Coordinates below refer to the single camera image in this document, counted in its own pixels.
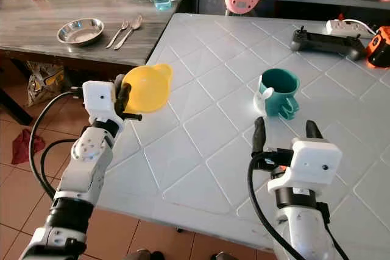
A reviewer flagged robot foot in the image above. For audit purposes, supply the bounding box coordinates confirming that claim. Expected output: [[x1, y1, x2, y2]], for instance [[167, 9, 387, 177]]
[[210, 251, 239, 260], [127, 249, 166, 260]]

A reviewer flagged black remote controller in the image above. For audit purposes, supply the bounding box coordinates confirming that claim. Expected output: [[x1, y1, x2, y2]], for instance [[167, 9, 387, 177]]
[[290, 25, 370, 61]]

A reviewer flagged orange black device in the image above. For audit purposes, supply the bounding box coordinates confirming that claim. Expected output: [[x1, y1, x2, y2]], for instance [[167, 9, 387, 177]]
[[365, 25, 390, 69]]

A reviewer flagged round steel bowl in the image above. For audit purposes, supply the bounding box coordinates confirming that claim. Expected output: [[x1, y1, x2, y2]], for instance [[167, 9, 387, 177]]
[[56, 17, 105, 47]]

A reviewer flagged crumpled printed plastic bag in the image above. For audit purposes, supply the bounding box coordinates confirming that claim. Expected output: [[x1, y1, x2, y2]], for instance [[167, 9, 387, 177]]
[[26, 61, 65, 108]]

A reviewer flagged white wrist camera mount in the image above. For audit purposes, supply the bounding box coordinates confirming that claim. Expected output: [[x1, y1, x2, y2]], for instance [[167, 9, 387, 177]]
[[82, 80, 123, 128], [266, 138, 344, 189]]

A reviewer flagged teal plastic mug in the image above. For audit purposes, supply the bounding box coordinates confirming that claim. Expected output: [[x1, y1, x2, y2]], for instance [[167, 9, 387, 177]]
[[257, 68, 302, 121]]

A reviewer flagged small white plastic piece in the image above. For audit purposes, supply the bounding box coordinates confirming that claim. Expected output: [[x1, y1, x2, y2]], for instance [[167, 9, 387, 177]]
[[253, 86, 277, 115]]

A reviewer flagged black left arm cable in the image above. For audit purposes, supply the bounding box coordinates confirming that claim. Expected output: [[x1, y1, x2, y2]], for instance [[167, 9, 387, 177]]
[[29, 86, 87, 200]]

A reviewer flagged red cloth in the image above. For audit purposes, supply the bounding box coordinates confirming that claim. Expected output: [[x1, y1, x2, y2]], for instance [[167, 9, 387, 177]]
[[10, 127, 38, 165]]

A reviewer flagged steel spoon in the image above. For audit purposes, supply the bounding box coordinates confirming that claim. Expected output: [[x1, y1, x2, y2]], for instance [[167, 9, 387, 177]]
[[114, 14, 143, 51]]

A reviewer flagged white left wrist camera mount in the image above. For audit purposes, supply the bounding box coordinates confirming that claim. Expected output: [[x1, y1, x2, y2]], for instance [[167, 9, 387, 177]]
[[82, 80, 123, 128]]

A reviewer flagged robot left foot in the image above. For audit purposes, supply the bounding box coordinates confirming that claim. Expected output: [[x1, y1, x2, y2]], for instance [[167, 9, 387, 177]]
[[127, 249, 166, 260]]

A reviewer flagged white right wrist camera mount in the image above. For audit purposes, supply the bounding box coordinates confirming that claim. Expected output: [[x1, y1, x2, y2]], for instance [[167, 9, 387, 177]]
[[266, 138, 344, 189]]

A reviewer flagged steel fork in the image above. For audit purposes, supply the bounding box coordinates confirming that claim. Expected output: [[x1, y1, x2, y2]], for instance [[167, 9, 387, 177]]
[[105, 19, 129, 50]]

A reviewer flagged white power strip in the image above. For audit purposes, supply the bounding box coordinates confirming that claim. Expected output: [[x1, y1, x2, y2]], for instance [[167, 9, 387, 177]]
[[325, 18, 376, 37]]

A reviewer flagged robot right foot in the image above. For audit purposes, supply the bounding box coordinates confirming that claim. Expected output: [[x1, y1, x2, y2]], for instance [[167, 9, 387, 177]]
[[210, 251, 239, 260]]

